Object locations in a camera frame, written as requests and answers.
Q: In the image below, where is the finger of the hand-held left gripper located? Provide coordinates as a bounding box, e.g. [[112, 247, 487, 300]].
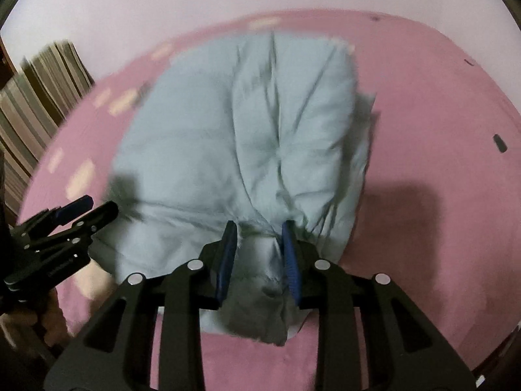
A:
[[12, 195, 95, 239], [22, 201, 120, 255]]

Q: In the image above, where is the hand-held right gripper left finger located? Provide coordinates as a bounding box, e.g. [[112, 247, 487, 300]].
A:
[[43, 220, 239, 391]]

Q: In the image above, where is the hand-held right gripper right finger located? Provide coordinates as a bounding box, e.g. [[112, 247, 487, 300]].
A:
[[282, 220, 477, 391]]

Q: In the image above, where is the light blue garment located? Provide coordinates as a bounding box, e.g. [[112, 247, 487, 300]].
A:
[[87, 33, 379, 349]]

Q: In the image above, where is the person's left hand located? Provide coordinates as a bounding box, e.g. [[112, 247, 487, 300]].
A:
[[0, 291, 70, 347]]

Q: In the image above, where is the beige striped curtain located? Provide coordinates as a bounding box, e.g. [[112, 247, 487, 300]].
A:
[[0, 40, 96, 216]]

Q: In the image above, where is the pink polka dot bed sheet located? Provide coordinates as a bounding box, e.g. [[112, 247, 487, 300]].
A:
[[18, 8, 521, 391]]

